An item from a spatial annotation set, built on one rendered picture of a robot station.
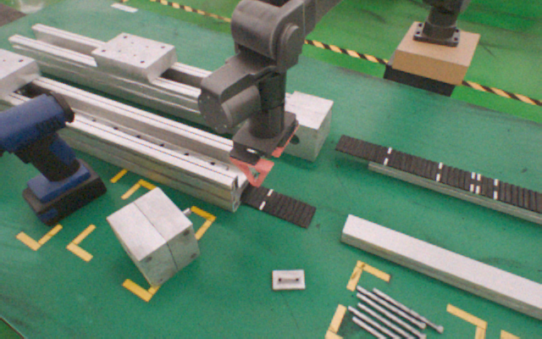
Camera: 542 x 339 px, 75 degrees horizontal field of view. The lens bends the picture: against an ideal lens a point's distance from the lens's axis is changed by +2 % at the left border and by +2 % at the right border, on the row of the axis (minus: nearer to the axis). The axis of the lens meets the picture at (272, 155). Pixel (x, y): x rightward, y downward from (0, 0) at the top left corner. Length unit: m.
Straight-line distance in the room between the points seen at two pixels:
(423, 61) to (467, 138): 0.27
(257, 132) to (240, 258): 0.23
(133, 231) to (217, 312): 0.18
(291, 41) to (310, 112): 0.33
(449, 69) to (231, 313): 0.82
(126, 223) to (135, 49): 0.48
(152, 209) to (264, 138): 0.21
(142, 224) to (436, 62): 0.83
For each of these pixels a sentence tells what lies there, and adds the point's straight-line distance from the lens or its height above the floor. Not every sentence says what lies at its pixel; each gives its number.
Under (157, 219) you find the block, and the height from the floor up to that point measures 0.87.
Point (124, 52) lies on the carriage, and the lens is 0.94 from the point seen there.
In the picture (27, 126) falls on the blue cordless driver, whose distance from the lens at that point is 0.65.
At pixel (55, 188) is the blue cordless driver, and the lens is 0.73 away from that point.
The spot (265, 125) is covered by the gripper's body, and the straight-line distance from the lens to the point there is 0.51.
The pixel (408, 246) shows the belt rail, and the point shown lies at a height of 0.81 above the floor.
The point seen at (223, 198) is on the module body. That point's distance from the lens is 0.66.
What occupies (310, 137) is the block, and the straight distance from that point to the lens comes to 0.72.
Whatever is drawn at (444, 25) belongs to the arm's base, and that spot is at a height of 0.89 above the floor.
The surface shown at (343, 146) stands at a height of 0.81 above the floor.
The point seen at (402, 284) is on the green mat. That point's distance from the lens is 0.64.
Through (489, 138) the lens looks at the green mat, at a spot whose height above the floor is 0.78.
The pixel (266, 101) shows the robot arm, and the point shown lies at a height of 1.04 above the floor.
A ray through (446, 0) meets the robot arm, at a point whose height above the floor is 0.97.
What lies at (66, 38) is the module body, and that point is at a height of 0.86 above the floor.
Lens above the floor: 1.33
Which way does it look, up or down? 46 degrees down
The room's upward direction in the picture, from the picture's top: straight up
